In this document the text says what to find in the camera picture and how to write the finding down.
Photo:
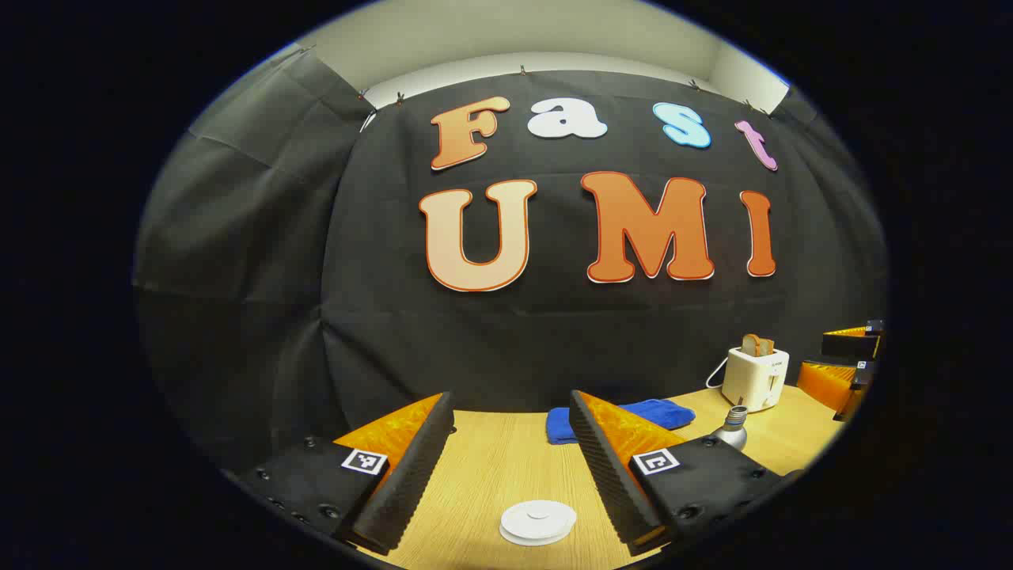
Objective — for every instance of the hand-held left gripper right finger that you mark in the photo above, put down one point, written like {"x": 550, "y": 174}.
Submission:
{"x": 601, "y": 467}

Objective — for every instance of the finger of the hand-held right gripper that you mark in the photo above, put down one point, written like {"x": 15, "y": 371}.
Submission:
{"x": 851, "y": 344}
{"x": 827, "y": 384}

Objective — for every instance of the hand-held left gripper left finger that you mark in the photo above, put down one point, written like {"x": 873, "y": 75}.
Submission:
{"x": 411, "y": 475}

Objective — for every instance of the silver water bottle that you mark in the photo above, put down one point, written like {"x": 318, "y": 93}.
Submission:
{"x": 733, "y": 431}

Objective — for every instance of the white toaster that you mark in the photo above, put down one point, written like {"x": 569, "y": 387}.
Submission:
{"x": 753, "y": 380}

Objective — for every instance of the toast slice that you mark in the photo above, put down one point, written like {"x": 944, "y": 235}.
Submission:
{"x": 756, "y": 345}

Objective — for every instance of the blue towel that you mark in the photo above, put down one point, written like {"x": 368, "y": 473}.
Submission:
{"x": 665, "y": 413}

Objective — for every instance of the black backdrop cloth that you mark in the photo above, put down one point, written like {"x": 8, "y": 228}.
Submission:
{"x": 396, "y": 332}

